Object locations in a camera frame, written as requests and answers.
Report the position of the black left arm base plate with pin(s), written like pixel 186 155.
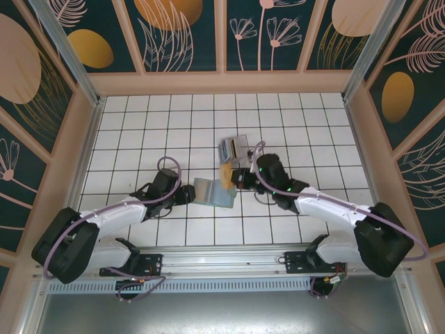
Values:
pixel 153 264

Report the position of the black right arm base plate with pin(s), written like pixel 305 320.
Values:
pixel 295 264

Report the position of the grey metal sheet panel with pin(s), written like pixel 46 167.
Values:
pixel 222 313

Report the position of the brown credit card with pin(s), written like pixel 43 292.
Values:
pixel 235 148

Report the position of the green card holder with sleeves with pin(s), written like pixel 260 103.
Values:
pixel 208 189

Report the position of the clear plastic card box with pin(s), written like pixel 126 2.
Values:
pixel 243 142

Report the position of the blue credit card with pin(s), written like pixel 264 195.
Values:
pixel 224 151

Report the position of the aluminium frame post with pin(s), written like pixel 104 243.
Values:
pixel 73 59
pixel 373 52

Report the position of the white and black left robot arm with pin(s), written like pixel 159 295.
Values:
pixel 83 250

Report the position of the yellow sponge block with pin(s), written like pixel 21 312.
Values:
pixel 227 174

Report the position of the yellow power connector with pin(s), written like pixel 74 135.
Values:
pixel 140 280
pixel 332 279

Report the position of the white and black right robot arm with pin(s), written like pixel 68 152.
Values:
pixel 382 250

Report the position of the long aluminium base rail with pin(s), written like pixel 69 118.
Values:
pixel 222 259

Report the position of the aluminium side rail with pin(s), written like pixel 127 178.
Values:
pixel 89 139

